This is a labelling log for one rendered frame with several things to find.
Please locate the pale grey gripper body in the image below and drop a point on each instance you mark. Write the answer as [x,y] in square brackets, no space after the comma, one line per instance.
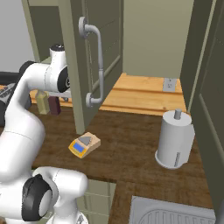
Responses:
[58,94]

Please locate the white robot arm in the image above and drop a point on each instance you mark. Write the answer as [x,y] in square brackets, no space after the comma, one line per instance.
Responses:
[20,137]

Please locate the olive green cabinet door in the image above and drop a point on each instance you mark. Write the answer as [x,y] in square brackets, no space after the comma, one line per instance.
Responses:
[76,73]

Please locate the orange digital scale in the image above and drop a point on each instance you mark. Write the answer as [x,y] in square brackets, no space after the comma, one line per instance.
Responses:
[84,145]

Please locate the olive green base cabinet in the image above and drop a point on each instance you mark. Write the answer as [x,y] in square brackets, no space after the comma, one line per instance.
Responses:
[97,201]

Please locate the olive green tall cabinet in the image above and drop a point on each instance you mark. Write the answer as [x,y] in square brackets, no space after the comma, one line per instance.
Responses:
[208,96]

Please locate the dark maroon bottle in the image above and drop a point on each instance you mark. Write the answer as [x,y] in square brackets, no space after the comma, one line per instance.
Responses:
[54,105]

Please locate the white paper towel roll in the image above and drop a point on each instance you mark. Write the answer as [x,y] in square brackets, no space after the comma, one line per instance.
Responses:
[174,140]

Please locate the grey sink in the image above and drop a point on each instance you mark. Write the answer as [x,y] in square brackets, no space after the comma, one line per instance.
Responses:
[172,211]

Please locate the olive green wall cabinet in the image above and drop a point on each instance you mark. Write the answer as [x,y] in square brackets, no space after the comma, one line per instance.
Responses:
[43,26]

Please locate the grey wall outlet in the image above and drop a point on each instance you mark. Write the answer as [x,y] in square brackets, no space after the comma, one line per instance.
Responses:
[169,84]

